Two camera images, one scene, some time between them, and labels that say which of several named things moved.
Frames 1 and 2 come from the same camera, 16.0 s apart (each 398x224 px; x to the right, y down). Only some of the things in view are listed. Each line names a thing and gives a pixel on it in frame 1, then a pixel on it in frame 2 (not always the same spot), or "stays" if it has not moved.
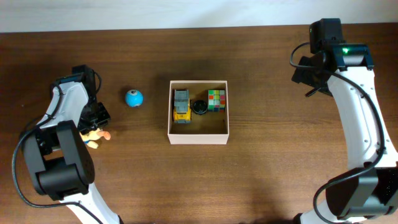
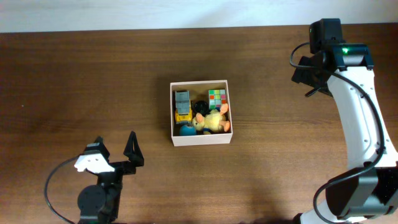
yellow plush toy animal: (89, 138) → (213, 121)
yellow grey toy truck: (182, 107) stays
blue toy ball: (134, 98) → (187, 130)
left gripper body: (97, 115) → (114, 179)
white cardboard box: (211, 128) stays
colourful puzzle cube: (216, 101) stays
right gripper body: (312, 78) stays
